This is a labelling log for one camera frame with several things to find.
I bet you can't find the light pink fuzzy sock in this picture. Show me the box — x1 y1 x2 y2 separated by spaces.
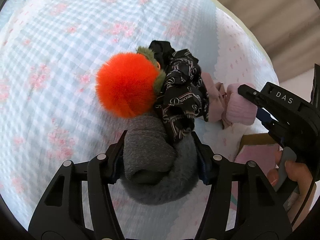
225 83 258 126

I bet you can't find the black printed scrunchie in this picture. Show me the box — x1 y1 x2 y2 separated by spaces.
155 49 209 142

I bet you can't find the grey blue sock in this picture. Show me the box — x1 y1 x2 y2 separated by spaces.
121 114 199 205

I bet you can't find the orange fur pompom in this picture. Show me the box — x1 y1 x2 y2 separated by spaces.
95 53 161 119

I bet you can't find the person right hand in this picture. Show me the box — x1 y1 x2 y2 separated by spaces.
266 149 315 230

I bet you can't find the pink cardboard box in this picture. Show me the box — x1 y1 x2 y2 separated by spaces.
234 133 280 175

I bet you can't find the green mattress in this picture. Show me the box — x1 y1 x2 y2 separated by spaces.
175 0 276 66

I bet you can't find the blue pink checked bedsheet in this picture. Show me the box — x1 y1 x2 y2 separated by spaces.
1 0 278 228

